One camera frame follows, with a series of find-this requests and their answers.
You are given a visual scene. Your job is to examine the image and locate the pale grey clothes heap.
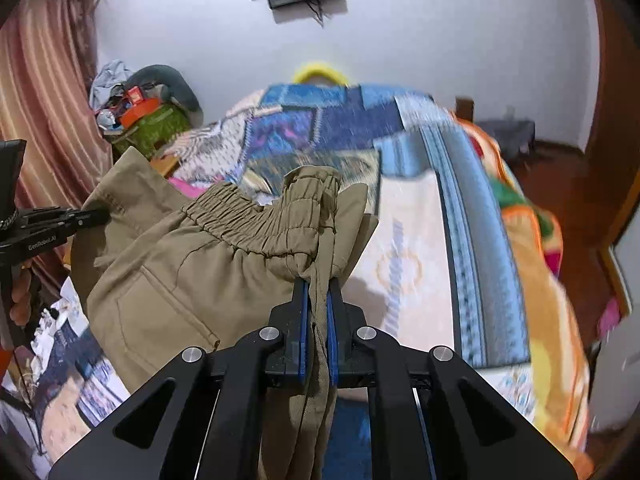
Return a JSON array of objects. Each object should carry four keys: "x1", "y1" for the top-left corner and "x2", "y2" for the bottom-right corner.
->
[{"x1": 90, "y1": 59, "x2": 134, "y2": 111}]

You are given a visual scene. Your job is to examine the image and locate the orange floral fleece blanket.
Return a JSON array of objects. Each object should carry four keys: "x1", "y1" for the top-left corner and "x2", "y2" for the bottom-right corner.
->
[{"x1": 450, "y1": 110, "x2": 594, "y2": 467}]

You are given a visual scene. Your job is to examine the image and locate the small pink object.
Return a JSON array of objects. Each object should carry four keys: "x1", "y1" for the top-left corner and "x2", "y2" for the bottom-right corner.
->
[{"x1": 597, "y1": 297, "x2": 624, "y2": 334}]

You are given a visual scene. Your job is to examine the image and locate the wooden door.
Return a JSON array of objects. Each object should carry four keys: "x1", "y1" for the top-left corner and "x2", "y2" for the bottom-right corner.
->
[{"x1": 582, "y1": 0, "x2": 640, "y2": 313}]

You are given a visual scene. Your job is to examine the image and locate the striped pink curtain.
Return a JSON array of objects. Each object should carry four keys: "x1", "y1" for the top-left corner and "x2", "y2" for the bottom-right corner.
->
[{"x1": 0, "y1": 0, "x2": 114, "y2": 286}]

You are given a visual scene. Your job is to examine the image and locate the green storage bag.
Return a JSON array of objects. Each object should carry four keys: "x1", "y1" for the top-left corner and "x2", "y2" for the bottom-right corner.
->
[{"x1": 112, "y1": 104, "x2": 193, "y2": 159}]

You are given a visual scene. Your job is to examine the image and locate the white door with pink stickers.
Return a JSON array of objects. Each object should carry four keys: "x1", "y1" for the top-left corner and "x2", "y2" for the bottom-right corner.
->
[{"x1": 612, "y1": 225, "x2": 640, "y2": 317}]

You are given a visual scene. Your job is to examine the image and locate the blue patchwork blanket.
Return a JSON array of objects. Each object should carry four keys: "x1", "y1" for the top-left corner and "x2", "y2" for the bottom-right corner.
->
[{"x1": 0, "y1": 82, "x2": 538, "y2": 480}]

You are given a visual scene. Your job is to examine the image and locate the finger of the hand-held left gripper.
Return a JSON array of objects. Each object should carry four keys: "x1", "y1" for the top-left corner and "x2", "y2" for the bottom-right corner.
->
[{"x1": 30, "y1": 206, "x2": 112, "y2": 235}]

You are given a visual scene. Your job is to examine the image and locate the grey long pillow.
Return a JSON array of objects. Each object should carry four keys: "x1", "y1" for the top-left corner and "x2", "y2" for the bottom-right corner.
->
[{"x1": 127, "y1": 65, "x2": 205, "y2": 126}]

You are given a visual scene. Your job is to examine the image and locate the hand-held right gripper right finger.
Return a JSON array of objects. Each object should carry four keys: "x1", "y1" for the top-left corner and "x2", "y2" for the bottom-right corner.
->
[{"x1": 325, "y1": 277, "x2": 593, "y2": 480}]

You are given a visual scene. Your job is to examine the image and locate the orange striped cloth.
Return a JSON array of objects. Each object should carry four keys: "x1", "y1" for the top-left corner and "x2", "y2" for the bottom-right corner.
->
[{"x1": 165, "y1": 119, "x2": 251, "y2": 182}]

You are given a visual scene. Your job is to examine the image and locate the yellow hoop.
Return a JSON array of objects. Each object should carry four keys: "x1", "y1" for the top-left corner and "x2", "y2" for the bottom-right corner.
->
[{"x1": 292, "y1": 61, "x2": 349, "y2": 86}]

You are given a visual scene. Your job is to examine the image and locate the orange box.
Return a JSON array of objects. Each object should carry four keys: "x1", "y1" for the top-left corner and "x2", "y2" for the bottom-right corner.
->
[{"x1": 120, "y1": 99, "x2": 161, "y2": 129}]

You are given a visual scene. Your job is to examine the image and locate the brown sheer curtain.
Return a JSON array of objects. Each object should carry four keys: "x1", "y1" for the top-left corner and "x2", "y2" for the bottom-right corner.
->
[{"x1": 62, "y1": 0, "x2": 100, "y2": 92}]

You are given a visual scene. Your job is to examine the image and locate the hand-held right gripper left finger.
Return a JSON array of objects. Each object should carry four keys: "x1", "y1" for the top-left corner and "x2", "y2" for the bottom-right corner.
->
[{"x1": 47, "y1": 277, "x2": 313, "y2": 480}]

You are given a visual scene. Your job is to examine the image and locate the grey backpack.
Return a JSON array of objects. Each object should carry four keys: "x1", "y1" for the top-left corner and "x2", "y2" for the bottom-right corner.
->
[{"x1": 475, "y1": 119, "x2": 537, "y2": 154}]

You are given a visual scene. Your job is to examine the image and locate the pink cloth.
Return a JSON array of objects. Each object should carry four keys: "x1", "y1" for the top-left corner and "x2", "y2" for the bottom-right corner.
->
[{"x1": 167, "y1": 174, "x2": 221, "y2": 200}]

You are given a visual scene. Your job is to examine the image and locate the person's left hand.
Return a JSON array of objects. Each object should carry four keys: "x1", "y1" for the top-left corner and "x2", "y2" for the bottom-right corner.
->
[{"x1": 9, "y1": 267, "x2": 39, "y2": 329}]

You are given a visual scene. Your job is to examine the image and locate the white plastic appliance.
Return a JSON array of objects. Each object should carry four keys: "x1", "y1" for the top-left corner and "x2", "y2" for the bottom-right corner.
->
[{"x1": 590, "y1": 310, "x2": 640, "y2": 434}]

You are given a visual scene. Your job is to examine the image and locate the khaki pants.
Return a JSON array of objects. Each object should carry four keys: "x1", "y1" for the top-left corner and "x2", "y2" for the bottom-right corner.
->
[{"x1": 70, "y1": 146, "x2": 381, "y2": 480}]

